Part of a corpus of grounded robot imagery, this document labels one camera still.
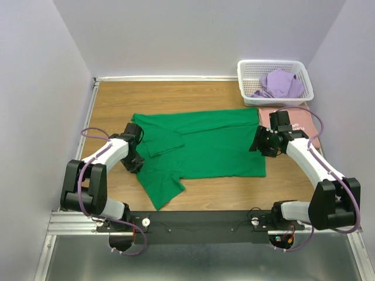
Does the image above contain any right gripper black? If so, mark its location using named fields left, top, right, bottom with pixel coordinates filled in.
left=248, top=125, right=279, bottom=158

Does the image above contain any green t shirt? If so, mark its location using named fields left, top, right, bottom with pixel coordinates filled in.
left=131, top=108, right=266, bottom=210

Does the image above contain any purple t shirt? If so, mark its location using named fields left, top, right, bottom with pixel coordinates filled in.
left=250, top=68, right=305, bottom=99

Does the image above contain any white plastic basket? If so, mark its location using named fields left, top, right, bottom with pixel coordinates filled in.
left=237, top=60, right=314, bottom=107

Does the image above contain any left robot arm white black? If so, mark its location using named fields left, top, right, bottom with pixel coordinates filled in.
left=60, top=123, right=144, bottom=231

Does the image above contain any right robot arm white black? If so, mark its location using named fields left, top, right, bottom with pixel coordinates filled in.
left=250, top=108, right=361, bottom=234

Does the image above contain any folded pink t shirt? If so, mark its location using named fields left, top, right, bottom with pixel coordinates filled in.
left=258, top=107, right=318, bottom=155

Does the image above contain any black base mat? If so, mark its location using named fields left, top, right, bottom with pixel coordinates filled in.
left=96, top=207, right=304, bottom=248

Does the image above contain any aluminium back rail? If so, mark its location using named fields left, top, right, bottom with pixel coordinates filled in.
left=94, top=75, right=238, bottom=83

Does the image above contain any aluminium rail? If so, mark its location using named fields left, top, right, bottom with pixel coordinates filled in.
left=46, top=208, right=364, bottom=235
left=60, top=77, right=100, bottom=211
left=94, top=75, right=238, bottom=83

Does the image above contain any aluminium left rail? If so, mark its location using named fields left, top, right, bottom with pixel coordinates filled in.
left=60, top=77, right=100, bottom=211

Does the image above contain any aluminium front rail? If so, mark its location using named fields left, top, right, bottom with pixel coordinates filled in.
left=46, top=208, right=364, bottom=235

